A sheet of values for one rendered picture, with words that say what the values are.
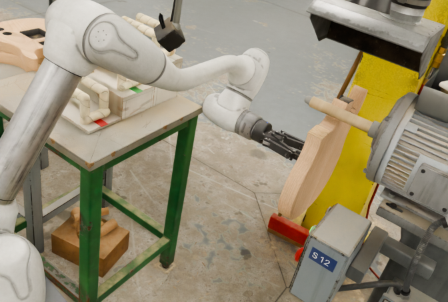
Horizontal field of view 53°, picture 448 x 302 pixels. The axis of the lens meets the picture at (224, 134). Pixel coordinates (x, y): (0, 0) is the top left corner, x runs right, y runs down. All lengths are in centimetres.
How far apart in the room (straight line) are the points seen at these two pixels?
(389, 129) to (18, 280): 91
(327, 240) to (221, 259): 146
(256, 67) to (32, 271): 88
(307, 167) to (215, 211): 151
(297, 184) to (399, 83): 100
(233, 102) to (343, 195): 114
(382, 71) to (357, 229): 116
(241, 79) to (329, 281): 70
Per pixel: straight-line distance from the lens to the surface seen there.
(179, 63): 179
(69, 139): 156
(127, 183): 285
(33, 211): 224
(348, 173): 240
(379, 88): 219
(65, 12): 118
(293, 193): 130
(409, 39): 116
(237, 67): 143
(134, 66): 106
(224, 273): 242
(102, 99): 162
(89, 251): 173
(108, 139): 156
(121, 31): 104
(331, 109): 129
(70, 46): 115
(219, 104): 151
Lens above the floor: 181
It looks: 32 degrees down
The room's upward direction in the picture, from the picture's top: 12 degrees clockwise
